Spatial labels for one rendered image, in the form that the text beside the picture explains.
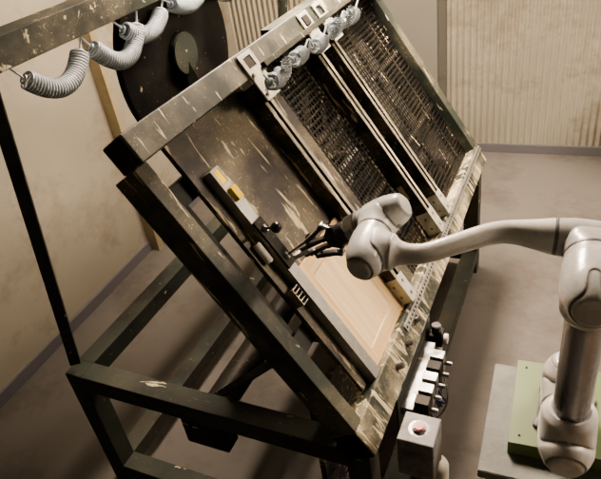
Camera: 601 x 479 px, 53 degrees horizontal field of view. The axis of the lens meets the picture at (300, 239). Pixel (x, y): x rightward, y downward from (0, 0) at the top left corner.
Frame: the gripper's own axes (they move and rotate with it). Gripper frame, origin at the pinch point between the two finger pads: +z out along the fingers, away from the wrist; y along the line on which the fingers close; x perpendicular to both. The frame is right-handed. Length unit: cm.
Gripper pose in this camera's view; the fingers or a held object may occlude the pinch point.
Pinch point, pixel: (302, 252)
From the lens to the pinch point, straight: 195.2
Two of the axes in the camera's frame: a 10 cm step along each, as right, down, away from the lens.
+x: 4.0, -5.6, 7.3
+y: 6.0, 7.6, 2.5
